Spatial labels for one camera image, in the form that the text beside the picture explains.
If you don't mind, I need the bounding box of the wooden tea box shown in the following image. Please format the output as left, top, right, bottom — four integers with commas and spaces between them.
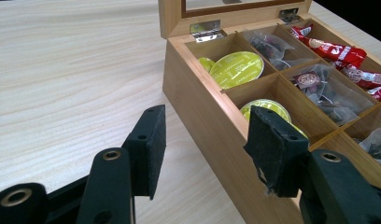
158, 0, 381, 224

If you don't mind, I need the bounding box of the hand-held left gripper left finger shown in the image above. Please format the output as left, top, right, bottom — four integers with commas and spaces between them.
120, 104, 167, 201

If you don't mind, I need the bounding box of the red sachet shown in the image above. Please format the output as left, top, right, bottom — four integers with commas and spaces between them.
289, 24, 368, 68
334, 63, 381, 90
367, 83, 381, 103

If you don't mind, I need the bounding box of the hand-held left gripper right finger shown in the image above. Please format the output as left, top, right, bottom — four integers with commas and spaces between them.
243, 105, 312, 199

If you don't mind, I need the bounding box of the green coffee capsule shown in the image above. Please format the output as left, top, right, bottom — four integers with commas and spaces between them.
197, 56, 217, 74
240, 98, 308, 138
209, 50, 265, 91

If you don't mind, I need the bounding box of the clear bag of dark tea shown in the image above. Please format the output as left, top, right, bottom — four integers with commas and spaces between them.
241, 29, 297, 71
288, 63, 375, 126
353, 125, 381, 171

